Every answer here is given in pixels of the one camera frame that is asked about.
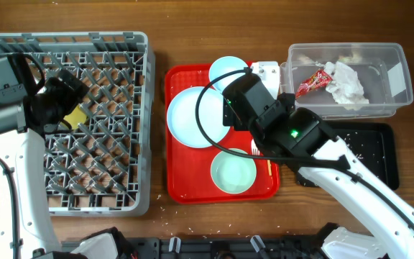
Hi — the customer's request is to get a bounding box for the yellow plastic cup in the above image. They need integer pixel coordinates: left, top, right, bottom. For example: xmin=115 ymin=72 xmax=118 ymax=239
xmin=60 ymin=105 xmax=88 ymax=130

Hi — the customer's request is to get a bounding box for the green bowl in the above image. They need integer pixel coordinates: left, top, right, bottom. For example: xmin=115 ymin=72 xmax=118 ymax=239
xmin=210 ymin=151 xmax=257 ymax=194

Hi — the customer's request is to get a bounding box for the red snack wrapper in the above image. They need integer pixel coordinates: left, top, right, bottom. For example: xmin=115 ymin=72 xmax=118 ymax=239
xmin=295 ymin=69 xmax=333 ymax=99

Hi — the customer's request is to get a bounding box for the white napkin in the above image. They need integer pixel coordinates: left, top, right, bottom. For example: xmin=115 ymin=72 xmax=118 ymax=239
xmin=323 ymin=61 xmax=369 ymax=110

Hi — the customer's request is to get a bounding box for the leftover rice food waste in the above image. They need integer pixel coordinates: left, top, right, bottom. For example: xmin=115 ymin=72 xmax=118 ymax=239
xmin=336 ymin=129 xmax=386 ymax=177

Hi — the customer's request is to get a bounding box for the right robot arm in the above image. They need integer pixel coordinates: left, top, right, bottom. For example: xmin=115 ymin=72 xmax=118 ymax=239
xmin=222 ymin=70 xmax=414 ymax=258

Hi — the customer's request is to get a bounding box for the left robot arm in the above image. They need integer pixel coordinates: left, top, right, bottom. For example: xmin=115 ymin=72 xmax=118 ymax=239
xmin=0 ymin=53 xmax=89 ymax=258

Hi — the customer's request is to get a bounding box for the grey plastic dishwasher rack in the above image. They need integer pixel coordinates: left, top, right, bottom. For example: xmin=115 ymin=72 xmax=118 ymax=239
xmin=0 ymin=31 xmax=155 ymax=217

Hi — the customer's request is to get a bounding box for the clear plastic waste bin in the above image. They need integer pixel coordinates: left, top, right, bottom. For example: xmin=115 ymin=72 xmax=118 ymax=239
xmin=280 ymin=42 xmax=413 ymax=119

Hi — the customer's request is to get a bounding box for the white plastic fork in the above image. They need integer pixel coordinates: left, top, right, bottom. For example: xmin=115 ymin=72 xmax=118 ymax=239
xmin=251 ymin=140 xmax=261 ymax=156

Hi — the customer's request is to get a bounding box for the light blue bowl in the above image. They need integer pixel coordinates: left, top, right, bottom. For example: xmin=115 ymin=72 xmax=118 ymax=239
xmin=208 ymin=56 xmax=248 ymax=92

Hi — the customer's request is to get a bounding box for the wooden chopstick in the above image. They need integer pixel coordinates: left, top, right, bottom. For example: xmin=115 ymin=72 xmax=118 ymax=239
xmin=267 ymin=160 xmax=272 ymax=176

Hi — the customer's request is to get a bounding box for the light blue round plate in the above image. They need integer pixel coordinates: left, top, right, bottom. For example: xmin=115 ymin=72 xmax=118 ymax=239
xmin=167 ymin=86 xmax=230 ymax=148

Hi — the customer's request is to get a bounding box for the red plastic serving tray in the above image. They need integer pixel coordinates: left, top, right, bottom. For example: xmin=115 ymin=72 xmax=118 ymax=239
xmin=165 ymin=63 xmax=280 ymax=204

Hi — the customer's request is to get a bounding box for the black rectangular tray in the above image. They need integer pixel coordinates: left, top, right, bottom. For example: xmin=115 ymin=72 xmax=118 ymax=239
xmin=295 ymin=121 xmax=400 ymax=191

